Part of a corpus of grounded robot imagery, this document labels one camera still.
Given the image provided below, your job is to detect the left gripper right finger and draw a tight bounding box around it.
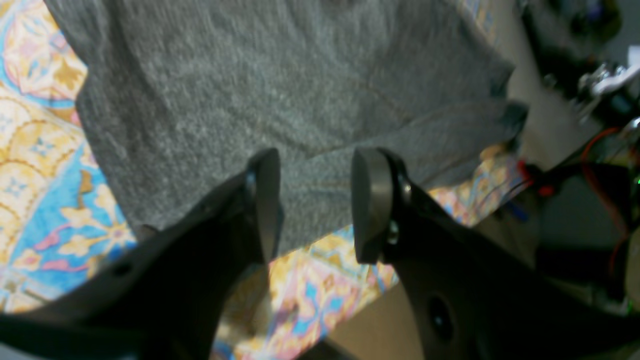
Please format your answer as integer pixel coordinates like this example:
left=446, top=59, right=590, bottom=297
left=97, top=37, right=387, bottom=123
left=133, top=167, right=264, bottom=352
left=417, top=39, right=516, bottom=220
left=350, top=148, right=639, bottom=360

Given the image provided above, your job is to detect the patterned tablecloth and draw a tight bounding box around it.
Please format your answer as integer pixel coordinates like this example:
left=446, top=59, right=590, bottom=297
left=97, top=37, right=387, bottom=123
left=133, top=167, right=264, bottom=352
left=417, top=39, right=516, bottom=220
left=1, top=0, right=525, bottom=360

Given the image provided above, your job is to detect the grey t-shirt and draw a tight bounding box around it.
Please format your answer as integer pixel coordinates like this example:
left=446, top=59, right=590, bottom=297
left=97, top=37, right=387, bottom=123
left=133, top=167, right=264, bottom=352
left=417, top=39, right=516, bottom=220
left=45, top=0, right=528, bottom=255

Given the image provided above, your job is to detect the red black clamp top left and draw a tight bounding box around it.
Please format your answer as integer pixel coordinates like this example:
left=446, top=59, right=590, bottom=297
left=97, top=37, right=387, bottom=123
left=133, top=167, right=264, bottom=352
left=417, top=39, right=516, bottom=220
left=516, top=159, right=556, bottom=198

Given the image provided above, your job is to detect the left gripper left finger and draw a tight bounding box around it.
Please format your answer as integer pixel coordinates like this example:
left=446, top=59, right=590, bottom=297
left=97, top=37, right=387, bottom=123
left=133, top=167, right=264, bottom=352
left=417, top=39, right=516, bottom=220
left=0, top=148, right=282, bottom=360

